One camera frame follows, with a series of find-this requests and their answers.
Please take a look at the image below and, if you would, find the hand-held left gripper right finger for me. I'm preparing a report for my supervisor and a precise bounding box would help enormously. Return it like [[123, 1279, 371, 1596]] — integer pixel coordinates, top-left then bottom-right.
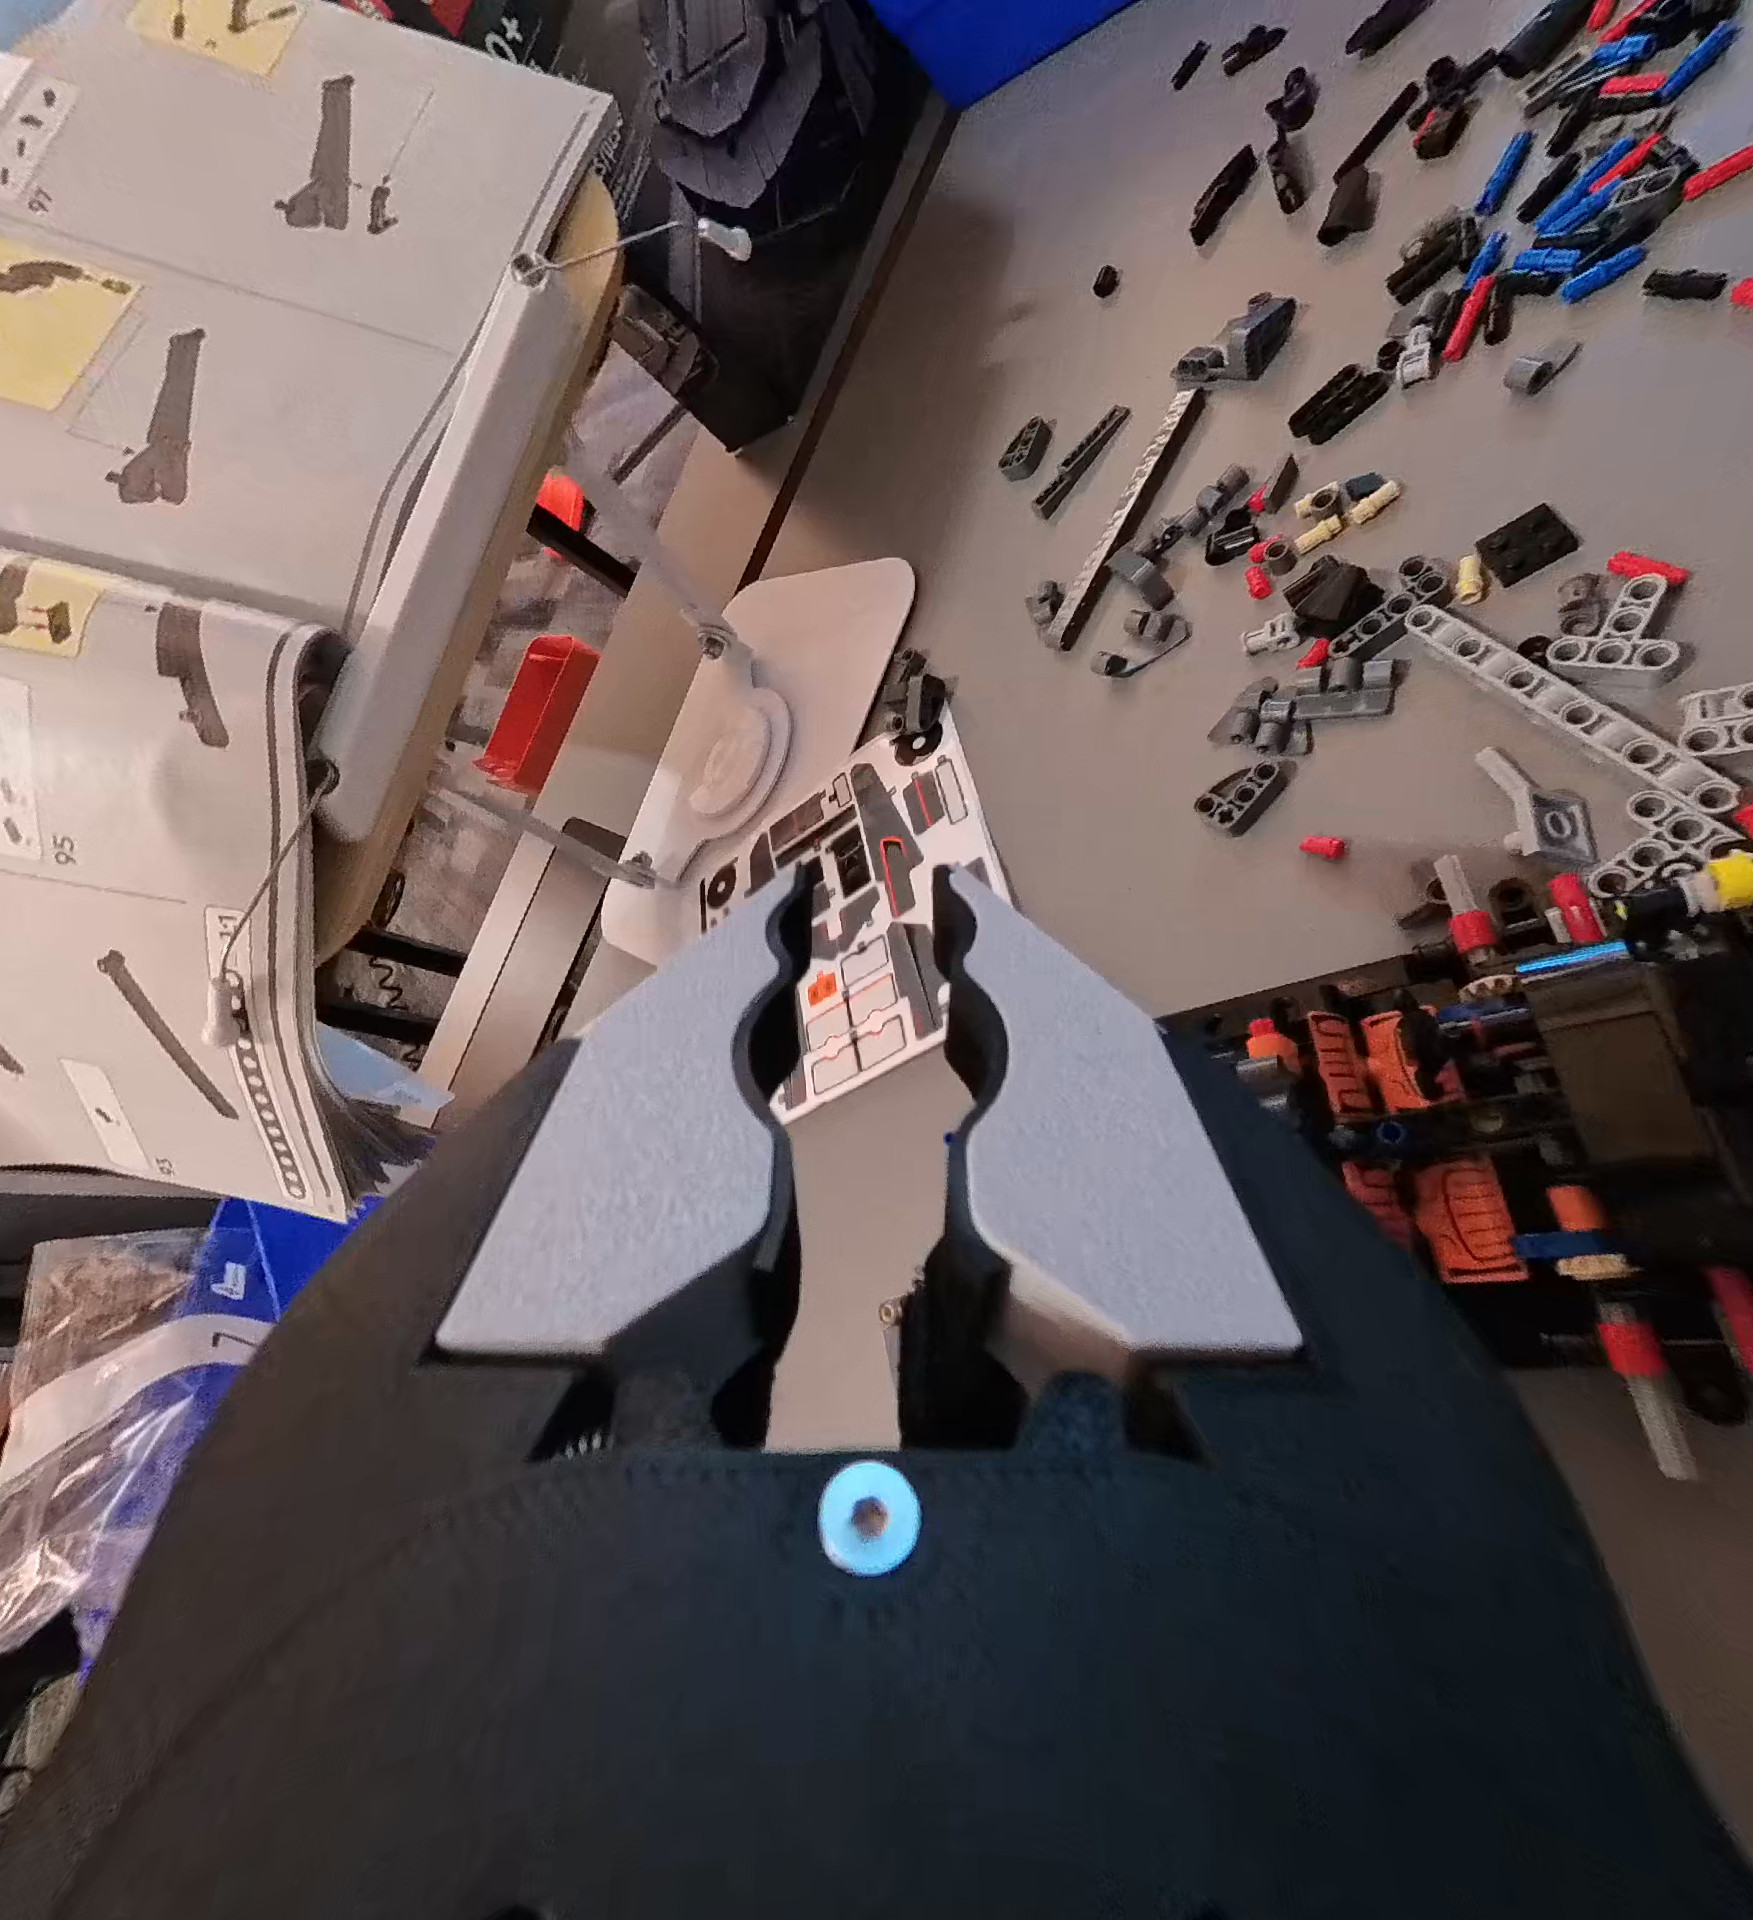
[[930, 862, 1308, 1454]]

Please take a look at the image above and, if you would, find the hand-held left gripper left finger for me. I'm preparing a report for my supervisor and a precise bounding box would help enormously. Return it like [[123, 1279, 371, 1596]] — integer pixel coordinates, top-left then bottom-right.
[[429, 862, 821, 1448]]

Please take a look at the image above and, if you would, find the pile of lego pieces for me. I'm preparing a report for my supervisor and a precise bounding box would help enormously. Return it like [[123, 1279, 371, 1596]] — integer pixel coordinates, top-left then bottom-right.
[[997, 0, 1753, 887]]

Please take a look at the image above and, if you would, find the lego sticker sheet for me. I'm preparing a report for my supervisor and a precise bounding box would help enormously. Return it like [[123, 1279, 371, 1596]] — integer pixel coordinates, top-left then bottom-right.
[[696, 706, 1012, 1120]]

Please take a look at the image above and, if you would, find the partly built lego car chassis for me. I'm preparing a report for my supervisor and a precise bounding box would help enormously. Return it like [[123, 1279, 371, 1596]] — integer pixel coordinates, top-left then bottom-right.
[[1159, 833, 1753, 1487]]

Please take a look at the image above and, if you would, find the long light grey lego beam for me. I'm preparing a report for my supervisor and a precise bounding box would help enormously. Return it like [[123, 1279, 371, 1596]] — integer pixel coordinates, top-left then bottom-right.
[[1398, 597, 1749, 826]]

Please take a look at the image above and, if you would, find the long dark grey lego beam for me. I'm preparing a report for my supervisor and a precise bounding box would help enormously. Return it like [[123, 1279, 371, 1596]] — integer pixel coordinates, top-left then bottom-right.
[[1046, 381, 1210, 654]]

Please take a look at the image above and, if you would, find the lego instruction booklet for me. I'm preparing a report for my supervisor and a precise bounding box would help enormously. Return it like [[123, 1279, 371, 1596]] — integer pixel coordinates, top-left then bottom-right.
[[0, 0, 623, 1220]]

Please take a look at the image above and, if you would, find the black lego box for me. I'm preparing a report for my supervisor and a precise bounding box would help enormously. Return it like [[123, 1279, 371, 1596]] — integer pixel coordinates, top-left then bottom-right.
[[621, 0, 956, 457]]

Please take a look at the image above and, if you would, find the white book stand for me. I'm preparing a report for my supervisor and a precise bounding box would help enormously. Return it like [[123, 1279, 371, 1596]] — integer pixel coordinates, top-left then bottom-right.
[[298, 211, 921, 1120]]

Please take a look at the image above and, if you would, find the clear plastic bag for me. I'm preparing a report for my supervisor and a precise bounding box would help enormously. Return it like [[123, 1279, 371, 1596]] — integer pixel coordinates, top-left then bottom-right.
[[0, 1306, 309, 1704]]

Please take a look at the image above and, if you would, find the dark grey lego bracket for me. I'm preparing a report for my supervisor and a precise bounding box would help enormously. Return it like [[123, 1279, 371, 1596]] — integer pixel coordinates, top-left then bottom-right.
[[883, 648, 956, 755]]

